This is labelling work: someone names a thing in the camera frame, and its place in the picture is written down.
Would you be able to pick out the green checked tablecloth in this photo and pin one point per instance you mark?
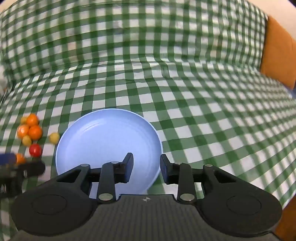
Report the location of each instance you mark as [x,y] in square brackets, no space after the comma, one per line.
[185,92]

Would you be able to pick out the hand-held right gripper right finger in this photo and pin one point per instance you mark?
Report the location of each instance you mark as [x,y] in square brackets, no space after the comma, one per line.
[164,168]

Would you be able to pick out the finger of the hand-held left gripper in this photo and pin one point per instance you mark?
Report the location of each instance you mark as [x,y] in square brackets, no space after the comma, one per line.
[8,158]
[31,168]

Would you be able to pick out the red cherry tomato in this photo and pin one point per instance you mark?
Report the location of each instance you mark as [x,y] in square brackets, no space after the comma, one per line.
[35,150]

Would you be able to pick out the orange cushion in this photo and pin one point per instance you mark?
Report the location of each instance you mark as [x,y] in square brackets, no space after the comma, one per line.
[278,53]

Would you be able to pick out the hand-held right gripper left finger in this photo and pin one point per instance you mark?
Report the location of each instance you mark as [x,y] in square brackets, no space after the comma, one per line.
[128,167]

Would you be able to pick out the blue plate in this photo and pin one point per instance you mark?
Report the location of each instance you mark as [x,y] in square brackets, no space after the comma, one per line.
[108,139]

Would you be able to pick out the small yellow fruit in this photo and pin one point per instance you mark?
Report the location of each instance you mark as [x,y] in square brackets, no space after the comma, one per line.
[27,140]
[23,119]
[54,138]

